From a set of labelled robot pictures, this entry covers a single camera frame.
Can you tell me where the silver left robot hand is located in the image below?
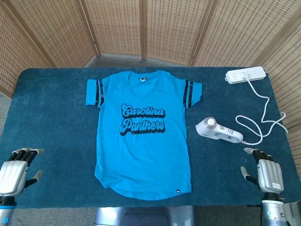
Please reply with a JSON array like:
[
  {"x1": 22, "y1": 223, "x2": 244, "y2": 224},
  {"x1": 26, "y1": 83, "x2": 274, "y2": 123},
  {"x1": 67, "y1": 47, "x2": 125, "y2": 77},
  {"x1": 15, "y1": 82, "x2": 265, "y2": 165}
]
[{"x1": 0, "y1": 147, "x2": 45, "y2": 196}]

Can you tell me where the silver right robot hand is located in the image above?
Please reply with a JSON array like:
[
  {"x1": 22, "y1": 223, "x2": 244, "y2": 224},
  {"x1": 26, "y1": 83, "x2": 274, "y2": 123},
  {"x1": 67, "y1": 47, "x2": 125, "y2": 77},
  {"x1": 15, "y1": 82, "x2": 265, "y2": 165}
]
[{"x1": 240, "y1": 147, "x2": 285, "y2": 194}]

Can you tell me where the blue Carolina Panthers shirt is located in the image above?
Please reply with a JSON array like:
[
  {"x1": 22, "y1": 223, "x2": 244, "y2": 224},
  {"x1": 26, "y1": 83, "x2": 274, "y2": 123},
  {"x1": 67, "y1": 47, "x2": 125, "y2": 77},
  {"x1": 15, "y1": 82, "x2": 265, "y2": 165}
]
[{"x1": 85, "y1": 70, "x2": 203, "y2": 201}]

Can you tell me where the white power strip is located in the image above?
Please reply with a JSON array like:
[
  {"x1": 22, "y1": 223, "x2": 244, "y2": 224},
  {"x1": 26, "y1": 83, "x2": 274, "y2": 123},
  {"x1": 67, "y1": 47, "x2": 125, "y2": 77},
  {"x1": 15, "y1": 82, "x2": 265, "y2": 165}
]
[{"x1": 225, "y1": 66, "x2": 267, "y2": 85}]

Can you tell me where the white handheld steam iron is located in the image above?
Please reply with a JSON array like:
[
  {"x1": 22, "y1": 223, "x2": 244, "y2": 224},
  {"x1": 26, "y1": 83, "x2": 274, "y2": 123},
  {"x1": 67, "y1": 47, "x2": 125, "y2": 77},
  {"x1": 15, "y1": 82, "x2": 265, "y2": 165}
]
[{"x1": 195, "y1": 117, "x2": 244, "y2": 144}]

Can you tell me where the white power cord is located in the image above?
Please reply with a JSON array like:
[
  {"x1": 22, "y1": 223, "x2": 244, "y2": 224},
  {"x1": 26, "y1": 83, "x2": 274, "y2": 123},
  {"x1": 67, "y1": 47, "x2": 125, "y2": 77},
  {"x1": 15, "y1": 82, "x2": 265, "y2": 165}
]
[{"x1": 235, "y1": 73, "x2": 289, "y2": 145}]

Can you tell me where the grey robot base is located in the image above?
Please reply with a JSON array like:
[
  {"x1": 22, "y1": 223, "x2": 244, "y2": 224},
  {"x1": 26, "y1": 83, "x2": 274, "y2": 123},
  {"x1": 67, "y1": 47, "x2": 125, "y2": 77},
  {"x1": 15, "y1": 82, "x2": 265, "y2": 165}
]
[{"x1": 94, "y1": 205, "x2": 196, "y2": 226}]

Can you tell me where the woven wooden folding screen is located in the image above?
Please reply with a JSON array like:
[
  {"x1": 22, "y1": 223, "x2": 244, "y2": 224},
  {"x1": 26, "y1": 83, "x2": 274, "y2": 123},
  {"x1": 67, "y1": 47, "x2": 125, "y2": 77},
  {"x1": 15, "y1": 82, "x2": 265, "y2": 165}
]
[{"x1": 0, "y1": 0, "x2": 301, "y2": 170}]

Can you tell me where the dark teal table cloth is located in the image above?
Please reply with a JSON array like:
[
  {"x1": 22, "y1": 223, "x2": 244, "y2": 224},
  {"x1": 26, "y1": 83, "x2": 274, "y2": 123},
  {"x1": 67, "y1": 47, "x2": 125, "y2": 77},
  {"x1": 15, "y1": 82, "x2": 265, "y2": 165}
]
[{"x1": 0, "y1": 67, "x2": 301, "y2": 209}]

